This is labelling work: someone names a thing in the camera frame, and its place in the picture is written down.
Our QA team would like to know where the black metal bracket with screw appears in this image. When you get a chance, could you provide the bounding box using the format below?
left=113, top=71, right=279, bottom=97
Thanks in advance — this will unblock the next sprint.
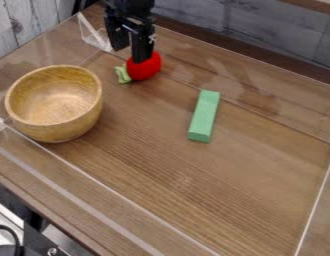
left=22, top=223, right=69, bottom=256

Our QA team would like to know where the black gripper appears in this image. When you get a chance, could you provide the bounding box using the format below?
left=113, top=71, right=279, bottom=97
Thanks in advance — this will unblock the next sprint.
left=104, top=0, right=154, bottom=64

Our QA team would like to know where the wooden bowl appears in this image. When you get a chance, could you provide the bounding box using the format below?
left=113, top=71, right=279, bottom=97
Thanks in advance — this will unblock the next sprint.
left=5, top=65, right=102, bottom=143

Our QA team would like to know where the green rectangular block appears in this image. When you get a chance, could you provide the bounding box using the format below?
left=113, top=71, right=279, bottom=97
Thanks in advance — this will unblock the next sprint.
left=186, top=90, right=220, bottom=143

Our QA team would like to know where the black cable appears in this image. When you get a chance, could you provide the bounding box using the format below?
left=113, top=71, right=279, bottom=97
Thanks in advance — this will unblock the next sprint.
left=0, top=224, right=22, bottom=256

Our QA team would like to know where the clear acrylic corner bracket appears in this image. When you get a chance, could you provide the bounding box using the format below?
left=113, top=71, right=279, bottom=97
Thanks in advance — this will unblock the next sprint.
left=77, top=12, right=112, bottom=52

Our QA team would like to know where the red plush strawberry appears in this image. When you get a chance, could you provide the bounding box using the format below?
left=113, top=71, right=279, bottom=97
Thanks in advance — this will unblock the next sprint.
left=114, top=52, right=161, bottom=84

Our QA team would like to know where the clear acrylic table barrier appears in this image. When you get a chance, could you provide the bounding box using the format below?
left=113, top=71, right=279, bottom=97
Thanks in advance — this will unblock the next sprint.
left=0, top=20, right=330, bottom=256

